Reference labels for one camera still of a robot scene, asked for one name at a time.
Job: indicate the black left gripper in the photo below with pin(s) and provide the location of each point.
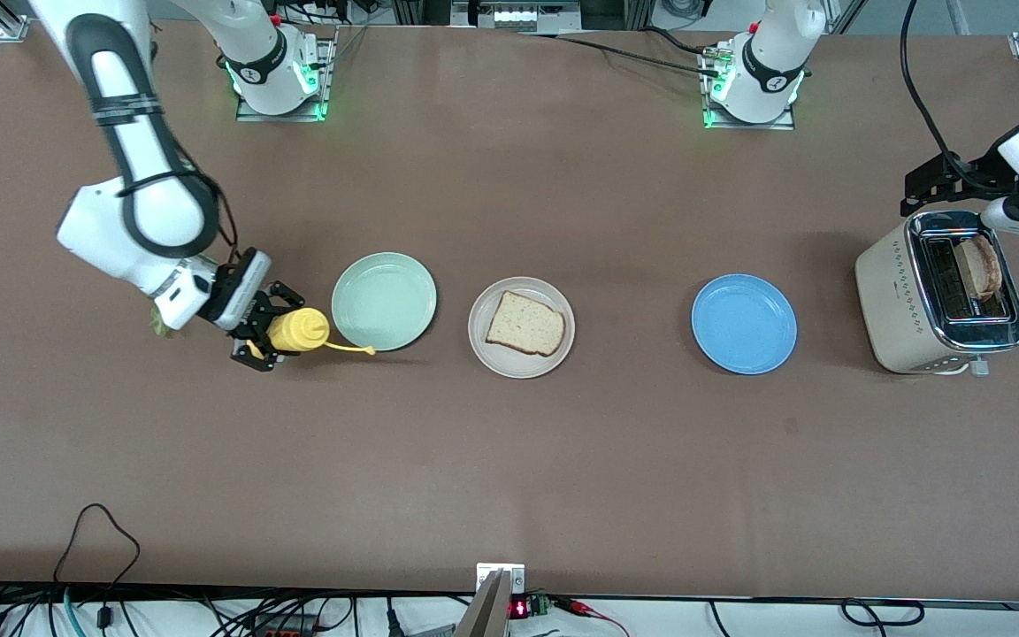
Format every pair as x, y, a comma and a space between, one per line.
980, 172

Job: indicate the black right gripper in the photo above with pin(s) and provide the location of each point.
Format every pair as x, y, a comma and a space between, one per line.
259, 310

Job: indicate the yellow mustard squeeze bottle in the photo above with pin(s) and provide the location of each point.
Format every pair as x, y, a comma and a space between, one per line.
297, 329

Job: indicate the brown bread slice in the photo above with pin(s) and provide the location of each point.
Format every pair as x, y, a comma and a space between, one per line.
523, 325
980, 265

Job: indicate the green lettuce leaf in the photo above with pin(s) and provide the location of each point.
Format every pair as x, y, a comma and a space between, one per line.
157, 323

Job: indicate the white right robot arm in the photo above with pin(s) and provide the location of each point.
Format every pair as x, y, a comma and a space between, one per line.
103, 239

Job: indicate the light green plate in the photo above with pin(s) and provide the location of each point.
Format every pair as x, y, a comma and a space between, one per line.
384, 296

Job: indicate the beige plate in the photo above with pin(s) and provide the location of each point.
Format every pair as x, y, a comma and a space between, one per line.
492, 354

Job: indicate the blue plate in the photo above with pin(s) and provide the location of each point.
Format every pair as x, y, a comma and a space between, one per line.
744, 324

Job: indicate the beige chrome toaster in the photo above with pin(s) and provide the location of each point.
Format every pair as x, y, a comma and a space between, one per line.
894, 301

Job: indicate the black power plug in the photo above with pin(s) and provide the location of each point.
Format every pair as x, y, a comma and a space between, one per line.
393, 624

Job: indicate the red display electronics module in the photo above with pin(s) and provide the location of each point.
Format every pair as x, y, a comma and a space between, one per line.
520, 609

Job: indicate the silver power strip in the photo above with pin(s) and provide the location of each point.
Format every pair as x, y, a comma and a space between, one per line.
518, 16

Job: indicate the red clip lead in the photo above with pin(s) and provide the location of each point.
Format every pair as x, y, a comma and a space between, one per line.
580, 606

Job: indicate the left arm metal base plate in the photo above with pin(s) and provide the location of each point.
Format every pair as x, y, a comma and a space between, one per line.
753, 126

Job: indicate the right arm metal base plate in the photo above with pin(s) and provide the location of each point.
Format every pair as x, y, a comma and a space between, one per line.
284, 116

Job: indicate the silver camera mount bracket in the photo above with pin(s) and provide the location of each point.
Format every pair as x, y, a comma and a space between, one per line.
514, 577

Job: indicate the grey camera mount bar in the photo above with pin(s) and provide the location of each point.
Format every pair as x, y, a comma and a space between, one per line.
485, 615

